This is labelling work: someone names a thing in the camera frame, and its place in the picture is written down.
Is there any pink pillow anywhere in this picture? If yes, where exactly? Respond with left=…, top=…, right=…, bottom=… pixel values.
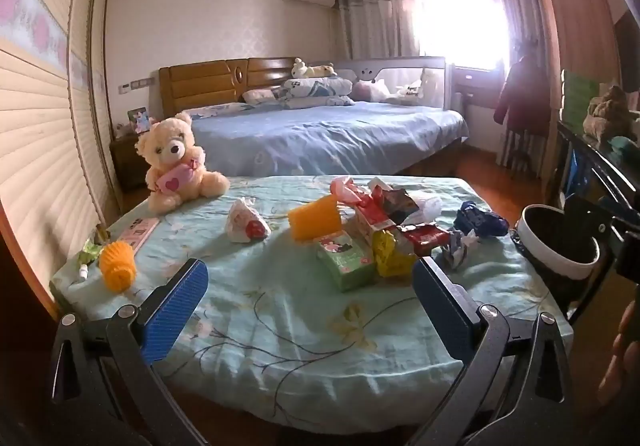
left=242, top=87, right=281, bottom=104

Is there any silver crumpled wrapper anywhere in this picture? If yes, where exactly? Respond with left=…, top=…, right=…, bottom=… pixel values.
left=440, top=228, right=481, bottom=272

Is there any green printed box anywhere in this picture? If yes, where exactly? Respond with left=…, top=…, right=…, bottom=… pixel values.
left=315, top=233, right=377, bottom=293

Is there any pink card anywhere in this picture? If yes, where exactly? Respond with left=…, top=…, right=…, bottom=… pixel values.
left=116, top=216, right=161, bottom=249

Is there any large yellow foam net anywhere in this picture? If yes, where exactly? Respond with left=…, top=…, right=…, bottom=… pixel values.
left=288, top=194, right=346, bottom=242

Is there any red white wrapper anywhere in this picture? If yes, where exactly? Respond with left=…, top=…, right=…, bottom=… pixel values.
left=350, top=191, right=396, bottom=247

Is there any small yellow foam net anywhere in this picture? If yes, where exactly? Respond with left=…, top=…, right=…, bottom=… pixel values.
left=98, top=240, right=137, bottom=293

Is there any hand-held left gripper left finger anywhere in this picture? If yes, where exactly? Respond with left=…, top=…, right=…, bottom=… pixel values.
left=47, top=257, right=211, bottom=446

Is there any panda print pillow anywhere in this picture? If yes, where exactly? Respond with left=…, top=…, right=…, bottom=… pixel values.
left=282, top=76, right=353, bottom=97

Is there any bed with floral green sheet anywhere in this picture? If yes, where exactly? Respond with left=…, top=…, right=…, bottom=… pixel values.
left=50, top=174, right=576, bottom=437

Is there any wooden nightstand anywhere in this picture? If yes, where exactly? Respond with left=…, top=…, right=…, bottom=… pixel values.
left=110, top=133, right=151, bottom=192

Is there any photo frame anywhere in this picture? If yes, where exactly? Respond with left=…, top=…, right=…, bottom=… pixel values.
left=127, top=107, right=153, bottom=134

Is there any beige sliding door wardrobe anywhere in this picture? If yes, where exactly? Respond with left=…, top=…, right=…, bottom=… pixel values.
left=0, top=0, right=123, bottom=317

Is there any white bin with black bag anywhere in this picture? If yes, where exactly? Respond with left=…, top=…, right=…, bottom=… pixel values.
left=510, top=203, right=601, bottom=322

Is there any pink plush toy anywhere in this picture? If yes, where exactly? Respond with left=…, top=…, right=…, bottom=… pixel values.
left=352, top=78, right=391, bottom=102

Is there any dark red coat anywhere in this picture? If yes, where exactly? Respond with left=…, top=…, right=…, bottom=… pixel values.
left=492, top=53, right=548, bottom=137

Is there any pink ribbon wrapper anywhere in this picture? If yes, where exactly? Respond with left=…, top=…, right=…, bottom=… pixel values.
left=330, top=176, right=371, bottom=207

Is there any bed with blue sheet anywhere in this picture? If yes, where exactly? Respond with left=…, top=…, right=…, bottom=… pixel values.
left=187, top=101, right=471, bottom=177

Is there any grey drawer cabinet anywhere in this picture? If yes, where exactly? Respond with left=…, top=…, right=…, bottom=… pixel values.
left=452, top=65, right=503, bottom=102

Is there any teal cloth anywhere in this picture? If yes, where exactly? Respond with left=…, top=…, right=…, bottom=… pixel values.
left=607, top=136, right=640, bottom=154

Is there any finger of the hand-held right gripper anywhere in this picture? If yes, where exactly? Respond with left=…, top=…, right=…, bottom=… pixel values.
left=564, top=195, right=626, bottom=269

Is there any person's right hand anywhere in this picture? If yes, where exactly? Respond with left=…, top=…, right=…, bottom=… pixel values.
left=597, top=298, right=640, bottom=422

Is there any red box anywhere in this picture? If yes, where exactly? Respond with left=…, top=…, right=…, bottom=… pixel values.
left=400, top=223, right=451, bottom=257

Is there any wooden headboard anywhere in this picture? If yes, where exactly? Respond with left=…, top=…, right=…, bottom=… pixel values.
left=159, top=57, right=301, bottom=113

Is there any white bubble wrap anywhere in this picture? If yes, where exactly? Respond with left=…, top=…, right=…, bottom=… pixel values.
left=410, top=196, right=443, bottom=227

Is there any small white plush toy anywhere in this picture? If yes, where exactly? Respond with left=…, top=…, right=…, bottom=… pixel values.
left=397, top=76, right=426, bottom=99

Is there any grey bed guard rail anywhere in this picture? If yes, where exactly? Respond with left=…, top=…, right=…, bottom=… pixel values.
left=332, top=57, right=453, bottom=107

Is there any bright window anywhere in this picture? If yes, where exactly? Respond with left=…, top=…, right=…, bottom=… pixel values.
left=415, top=0, right=506, bottom=72

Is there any beige teddy bear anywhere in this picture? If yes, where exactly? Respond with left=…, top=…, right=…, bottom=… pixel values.
left=135, top=112, right=231, bottom=216

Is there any black television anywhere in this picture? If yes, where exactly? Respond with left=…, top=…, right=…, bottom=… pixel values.
left=614, top=11, right=640, bottom=87

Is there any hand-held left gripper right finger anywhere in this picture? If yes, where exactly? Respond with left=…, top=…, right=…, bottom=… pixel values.
left=411, top=256, right=576, bottom=446

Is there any brown plush toy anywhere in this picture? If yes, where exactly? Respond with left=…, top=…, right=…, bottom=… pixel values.
left=582, top=86, right=633, bottom=137

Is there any white plush toy lying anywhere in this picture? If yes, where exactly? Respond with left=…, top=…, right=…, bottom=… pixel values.
left=291, top=57, right=338, bottom=79

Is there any dark printed wrapper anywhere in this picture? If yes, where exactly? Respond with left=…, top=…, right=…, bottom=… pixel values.
left=382, top=186, right=421, bottom=227

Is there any blue plastic bag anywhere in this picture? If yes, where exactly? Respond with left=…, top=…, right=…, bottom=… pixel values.
left=452, top=200, right=510, bottom=239

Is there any black desk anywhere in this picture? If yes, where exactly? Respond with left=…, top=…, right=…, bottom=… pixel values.
left=552, top=118, right=640, bottom=227

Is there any green wrapper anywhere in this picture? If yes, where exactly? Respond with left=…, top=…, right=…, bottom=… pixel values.
left=75, top=223, right=113, bottom=267

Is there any stack of green boxes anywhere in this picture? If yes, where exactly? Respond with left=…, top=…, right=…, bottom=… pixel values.
left=560, top=68, right=598, bottom=124

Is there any white paper bag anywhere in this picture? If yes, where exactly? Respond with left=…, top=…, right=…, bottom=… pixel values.
left=225, top=197, right=271, bottom=244

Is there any flat blue pillow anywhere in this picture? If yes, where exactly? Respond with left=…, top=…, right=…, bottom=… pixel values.
left=190, top=102, right=256, bottom=119

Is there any tall wooden wardrobe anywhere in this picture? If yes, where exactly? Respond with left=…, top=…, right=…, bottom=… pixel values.
left=525, top=0, right=621, bottom=177

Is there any blue cartoon print pillow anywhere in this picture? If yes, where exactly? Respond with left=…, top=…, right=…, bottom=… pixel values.
left=276, top=95, right=357, bottom=110

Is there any yellow snack wrapper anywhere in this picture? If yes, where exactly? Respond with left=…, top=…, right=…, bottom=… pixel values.
left=372, top=228, right=416, bottom=279

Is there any blue box under desk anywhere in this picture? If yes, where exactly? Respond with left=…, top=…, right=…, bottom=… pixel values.
left=562, top=146, right=583, bottom=197

